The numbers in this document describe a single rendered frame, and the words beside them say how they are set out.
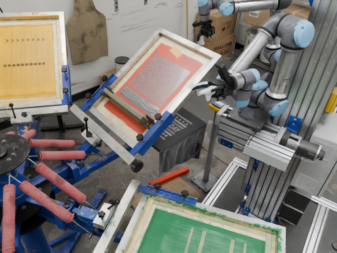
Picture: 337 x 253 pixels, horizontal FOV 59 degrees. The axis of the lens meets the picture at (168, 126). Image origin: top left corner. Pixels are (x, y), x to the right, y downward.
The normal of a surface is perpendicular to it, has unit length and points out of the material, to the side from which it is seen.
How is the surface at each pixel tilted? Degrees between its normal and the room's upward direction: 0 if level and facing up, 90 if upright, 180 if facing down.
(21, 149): 0
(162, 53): 32
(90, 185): 0
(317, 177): 90
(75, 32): 88
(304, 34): 82
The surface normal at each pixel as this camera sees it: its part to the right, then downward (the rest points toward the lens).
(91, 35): 0.29, 0.60
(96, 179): 0.04, -0.78
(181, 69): -0.35, -0.45
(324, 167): -0.56, 0.50
